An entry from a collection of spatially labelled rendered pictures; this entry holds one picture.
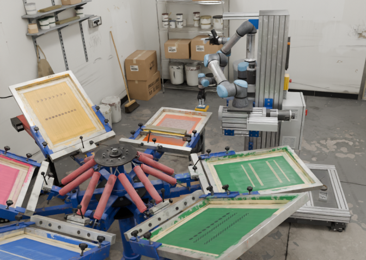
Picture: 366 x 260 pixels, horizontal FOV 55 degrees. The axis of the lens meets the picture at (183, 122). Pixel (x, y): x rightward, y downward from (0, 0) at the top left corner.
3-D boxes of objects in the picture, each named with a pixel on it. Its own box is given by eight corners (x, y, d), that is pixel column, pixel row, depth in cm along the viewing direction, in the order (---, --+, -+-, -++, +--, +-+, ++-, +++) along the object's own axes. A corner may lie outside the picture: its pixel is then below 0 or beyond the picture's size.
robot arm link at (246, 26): (249, 29, 327) (219, 61, 362) (255, 26, 335) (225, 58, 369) (242, 19, 328) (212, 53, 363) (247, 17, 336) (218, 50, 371)
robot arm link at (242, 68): (235, 77, 357) (235, 64, 350) (241, 73, 366) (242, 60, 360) (245, 78, 350) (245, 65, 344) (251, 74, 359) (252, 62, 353)
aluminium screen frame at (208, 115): (162, 109, 391) (162, 107, 389) (212, 115, 372) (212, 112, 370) (129, 145, 326) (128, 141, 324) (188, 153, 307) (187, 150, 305)
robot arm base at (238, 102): (249, 101, 324) (249, 91, 320) (248, 108, 311) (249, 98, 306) (232, 101, 327) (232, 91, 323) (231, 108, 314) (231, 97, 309)
